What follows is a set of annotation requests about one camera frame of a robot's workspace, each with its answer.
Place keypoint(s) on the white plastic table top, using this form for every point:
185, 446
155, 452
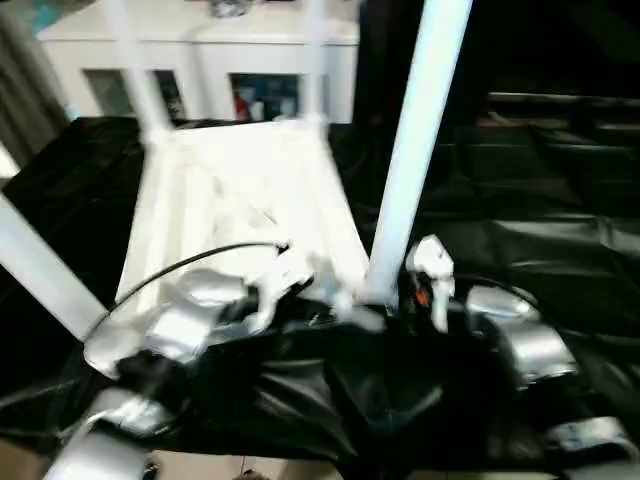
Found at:
240, 175

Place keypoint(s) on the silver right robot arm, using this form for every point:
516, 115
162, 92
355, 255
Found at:
540, 350

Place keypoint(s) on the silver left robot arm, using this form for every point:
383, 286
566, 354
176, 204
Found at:
200, 290

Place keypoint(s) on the black mat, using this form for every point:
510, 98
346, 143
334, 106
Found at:
525, 200

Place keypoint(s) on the dark robot body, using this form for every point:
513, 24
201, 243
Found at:
247, 474

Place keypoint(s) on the black cabinet gold label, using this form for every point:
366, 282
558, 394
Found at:
380, 60

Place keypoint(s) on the white glass-door cabinet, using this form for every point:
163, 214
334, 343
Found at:
225, 50

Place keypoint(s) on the dark grey bundle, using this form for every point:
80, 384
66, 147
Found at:
227, 6

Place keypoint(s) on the grey curtain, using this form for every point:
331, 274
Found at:
25, 100

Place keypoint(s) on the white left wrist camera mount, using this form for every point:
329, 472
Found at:
275, 280

